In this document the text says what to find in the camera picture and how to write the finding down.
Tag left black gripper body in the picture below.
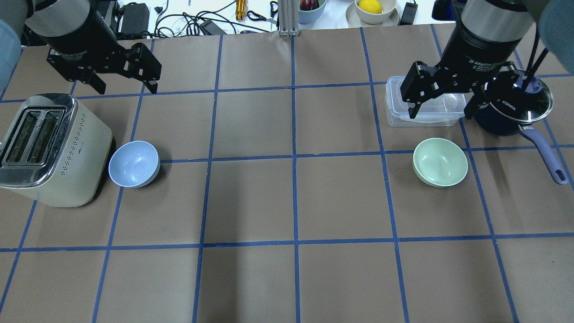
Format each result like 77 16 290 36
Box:
43 18 123 75

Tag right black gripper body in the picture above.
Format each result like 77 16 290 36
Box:
437 25 519 92

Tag green bowl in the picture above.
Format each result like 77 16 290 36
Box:
412 137 468 188

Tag blue bowl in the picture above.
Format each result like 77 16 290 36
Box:
108 140 161 188

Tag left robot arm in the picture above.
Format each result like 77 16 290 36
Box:
0 0 162 94

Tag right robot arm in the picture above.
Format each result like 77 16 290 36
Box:
400 0 573 119

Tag bowl with yellow lemon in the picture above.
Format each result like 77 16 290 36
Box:
354 0 396 24

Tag bowl with red fruit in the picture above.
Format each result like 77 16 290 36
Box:
298 0 326 24

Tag dark blue saucepan with lid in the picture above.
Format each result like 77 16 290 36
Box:
472 75 569 185

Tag clear plastic food container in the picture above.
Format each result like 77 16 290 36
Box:
385 76 467 127

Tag black power adapter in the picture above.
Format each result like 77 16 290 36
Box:
117 3 150 39

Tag black charger block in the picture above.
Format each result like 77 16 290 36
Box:
398 0 418 25

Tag cream two-slot toaster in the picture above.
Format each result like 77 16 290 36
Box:
0 93 113 207

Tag beige plate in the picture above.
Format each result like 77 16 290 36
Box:
346 0 399 27

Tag tangled black cables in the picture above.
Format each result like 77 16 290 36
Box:
152 0 281 39

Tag orange handled tool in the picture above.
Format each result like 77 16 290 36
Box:
235 0 247 21

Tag aluminium frame post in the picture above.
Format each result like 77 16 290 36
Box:
277 0 300 37

